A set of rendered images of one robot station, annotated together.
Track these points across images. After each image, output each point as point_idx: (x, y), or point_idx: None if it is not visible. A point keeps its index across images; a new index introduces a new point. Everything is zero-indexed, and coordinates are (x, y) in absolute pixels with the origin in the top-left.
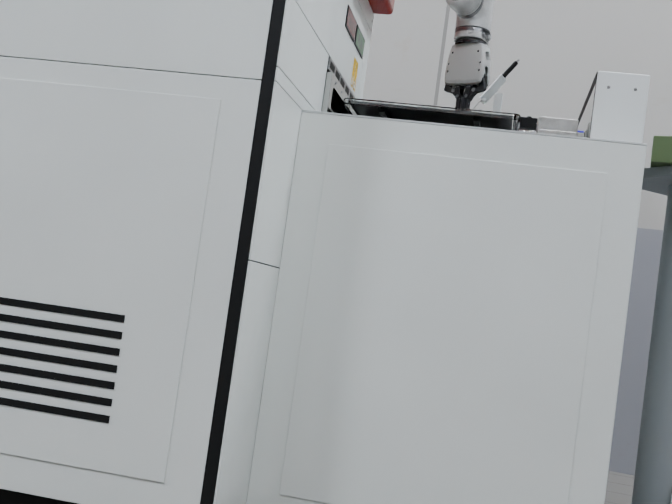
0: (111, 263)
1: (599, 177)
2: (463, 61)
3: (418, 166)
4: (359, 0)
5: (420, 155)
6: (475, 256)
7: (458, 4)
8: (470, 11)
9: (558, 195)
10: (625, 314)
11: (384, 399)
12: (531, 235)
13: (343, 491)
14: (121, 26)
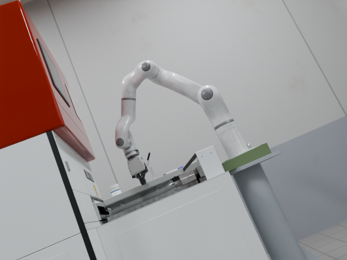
0: None
1: (220, 191)
2: (134, 164)
3: (154, 224)
4: (84, 163)
5: (153, 219)
6: (195, 246)
7: (123, 146)
8: (128, 146)
9: (210, 206)
10: (257, 235)
11: None
12: (210, 226)
13: None
14: (1, 244)
